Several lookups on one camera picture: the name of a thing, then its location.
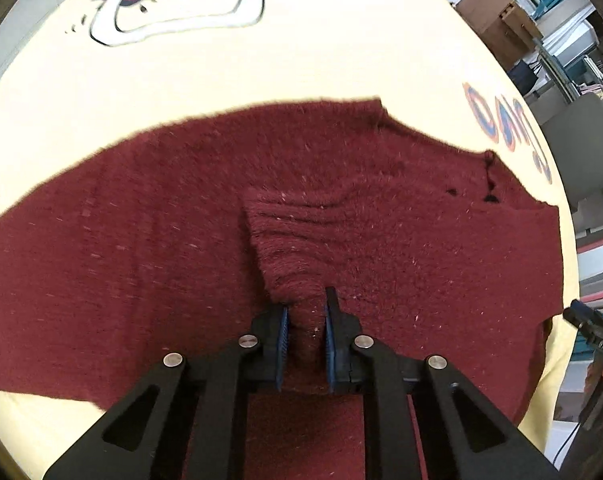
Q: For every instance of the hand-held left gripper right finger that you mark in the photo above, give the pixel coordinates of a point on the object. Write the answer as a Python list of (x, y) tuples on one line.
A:
[(328, 350)]

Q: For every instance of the pink edged white board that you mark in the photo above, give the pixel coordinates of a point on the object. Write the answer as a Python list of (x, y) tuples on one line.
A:
[(601, 265)]

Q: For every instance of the dark red knitted sweater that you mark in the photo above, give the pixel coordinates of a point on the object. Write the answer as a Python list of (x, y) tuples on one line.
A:
[(181, 235)]

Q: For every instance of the dark bag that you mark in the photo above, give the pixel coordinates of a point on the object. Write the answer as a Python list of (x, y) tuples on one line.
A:
[(524, 77)]

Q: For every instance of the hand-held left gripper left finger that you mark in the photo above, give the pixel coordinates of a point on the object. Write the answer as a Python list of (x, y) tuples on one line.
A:
[(283, 350)]

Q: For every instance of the yellow printed blanket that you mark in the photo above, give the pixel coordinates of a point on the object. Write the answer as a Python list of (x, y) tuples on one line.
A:
[(306, 60)]

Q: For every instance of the brown cardboard box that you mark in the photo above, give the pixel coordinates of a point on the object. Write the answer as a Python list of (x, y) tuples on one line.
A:
[(496, 20)]

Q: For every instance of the grey chair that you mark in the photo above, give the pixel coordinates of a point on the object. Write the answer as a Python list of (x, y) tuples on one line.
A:
[(581, 140)]

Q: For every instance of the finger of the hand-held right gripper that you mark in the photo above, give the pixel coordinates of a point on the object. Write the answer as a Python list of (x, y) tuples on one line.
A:
[(579, 314)]

